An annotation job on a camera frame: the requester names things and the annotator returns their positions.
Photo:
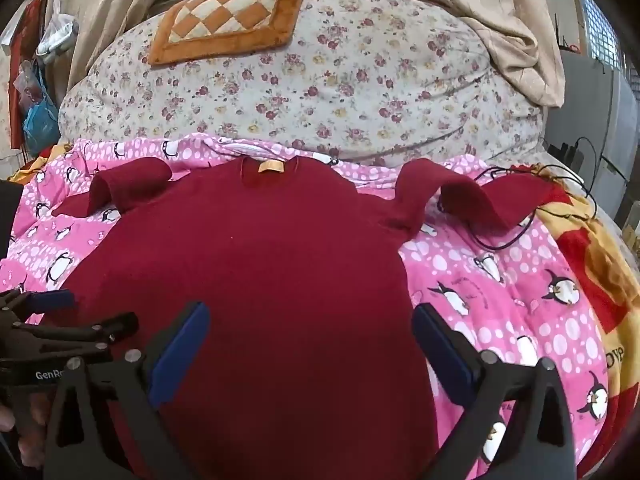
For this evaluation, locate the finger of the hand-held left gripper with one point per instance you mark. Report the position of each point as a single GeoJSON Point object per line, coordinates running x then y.
{"type": "Point", "coordinates": [110, 324]}
{"type": "Point", "coordinates": [50, 301]}

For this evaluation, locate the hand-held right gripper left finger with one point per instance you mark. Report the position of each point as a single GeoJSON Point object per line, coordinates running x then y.
{"type": "Point", "coordinates": [180, 352]}

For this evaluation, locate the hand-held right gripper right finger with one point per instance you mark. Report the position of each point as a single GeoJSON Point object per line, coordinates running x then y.
{"type": "Point", "coordinates": [445, 355]}

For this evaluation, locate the dark red sweater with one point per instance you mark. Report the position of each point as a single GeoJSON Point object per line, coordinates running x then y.
{"type": "Point", "coordinates": [260, 270]}

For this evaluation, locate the person's left hand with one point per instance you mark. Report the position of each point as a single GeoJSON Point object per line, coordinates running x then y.
{"type": "Point", "coordinates": [32, 412]}

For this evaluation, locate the pink penguin print blanket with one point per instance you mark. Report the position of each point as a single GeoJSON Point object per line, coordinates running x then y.
{"type": "Point", "coordinates": [500, 270]}

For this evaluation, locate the blue plastic bag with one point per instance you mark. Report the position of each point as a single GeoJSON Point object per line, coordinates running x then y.
{"type": "Point", "coordinates": [40, 120]}

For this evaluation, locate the translucent plastic bag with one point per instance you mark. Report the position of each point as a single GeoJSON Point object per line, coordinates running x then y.
{"type": "Point", "coordinates": [30, 82]}

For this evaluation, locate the red hanging cloth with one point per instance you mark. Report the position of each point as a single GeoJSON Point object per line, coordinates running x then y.
{"type": "Point", "coordinates": [17, 55]}

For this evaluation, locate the white plastic bag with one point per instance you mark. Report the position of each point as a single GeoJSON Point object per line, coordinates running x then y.
{"type": "Point", "coordinates": [57, 30]}

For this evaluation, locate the grey panel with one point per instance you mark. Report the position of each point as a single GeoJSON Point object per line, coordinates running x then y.
{"type": "Point", "coordinates": [610, 125]}

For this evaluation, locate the floral quilt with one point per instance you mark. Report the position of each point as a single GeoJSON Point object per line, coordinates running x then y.
{"type": "Point", "coordinates": [350, 85]}

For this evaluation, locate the beige curtain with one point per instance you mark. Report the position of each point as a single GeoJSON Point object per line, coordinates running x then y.
{"type": "Point", "coordinates": [500, 10]}
{"type": "Point", "coordinates": [110, 5]}

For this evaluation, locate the orange checkered cushion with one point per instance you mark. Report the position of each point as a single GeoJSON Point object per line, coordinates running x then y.
{"type": "Point", "coordinates": [225, 15]}

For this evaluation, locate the metal lattice window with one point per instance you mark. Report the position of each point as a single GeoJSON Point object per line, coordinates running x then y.
{"type": "Point", "coordinates": [602, 25]}

